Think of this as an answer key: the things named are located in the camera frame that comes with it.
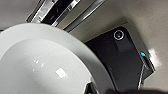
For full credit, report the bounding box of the stainless steel dishwasher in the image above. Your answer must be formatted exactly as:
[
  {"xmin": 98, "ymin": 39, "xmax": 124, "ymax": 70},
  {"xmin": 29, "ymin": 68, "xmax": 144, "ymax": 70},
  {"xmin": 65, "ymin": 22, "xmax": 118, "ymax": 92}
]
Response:
[{"xmin": 25, "ymin": 0, "xmax": 108, "ymax": 33}]

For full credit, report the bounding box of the black robot body part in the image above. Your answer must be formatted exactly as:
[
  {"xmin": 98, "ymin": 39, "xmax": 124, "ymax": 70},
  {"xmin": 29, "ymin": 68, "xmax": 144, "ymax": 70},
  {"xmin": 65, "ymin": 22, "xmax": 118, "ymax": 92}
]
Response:
[{"xmin": 83, "ymin": 81, "xmax": 168, "ymax": 94}]

